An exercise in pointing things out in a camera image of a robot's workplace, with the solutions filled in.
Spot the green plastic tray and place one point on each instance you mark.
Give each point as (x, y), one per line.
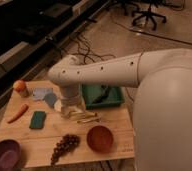
(90, 92)

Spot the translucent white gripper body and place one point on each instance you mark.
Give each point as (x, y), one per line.
(71, 100)

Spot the light blue cloth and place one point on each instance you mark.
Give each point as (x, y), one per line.
(45, 94)

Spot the white cup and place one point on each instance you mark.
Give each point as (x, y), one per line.
(58, 106)

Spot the red-brown bowl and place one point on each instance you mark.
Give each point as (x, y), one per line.
(100, 139)

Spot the orange carrot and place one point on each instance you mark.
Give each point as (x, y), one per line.
(21, 111)

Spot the golden spoon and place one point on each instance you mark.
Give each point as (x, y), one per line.
(89, 120)

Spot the green sponge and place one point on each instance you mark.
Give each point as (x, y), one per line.
(37, 120)

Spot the wooden table board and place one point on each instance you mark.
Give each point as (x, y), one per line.
(37, 145)

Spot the dark grape bunch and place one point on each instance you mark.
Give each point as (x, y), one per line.
(68, 144)

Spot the black dish brush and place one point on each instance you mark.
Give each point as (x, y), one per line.
(103, 95)

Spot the black office chair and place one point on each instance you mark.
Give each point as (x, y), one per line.
(148, 14)

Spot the orange-lidded spice jar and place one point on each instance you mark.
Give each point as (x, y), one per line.
(21, 88)

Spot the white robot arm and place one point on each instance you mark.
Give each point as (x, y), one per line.
(162, 110)

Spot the purple bowl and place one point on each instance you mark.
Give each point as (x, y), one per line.
(9, 154)

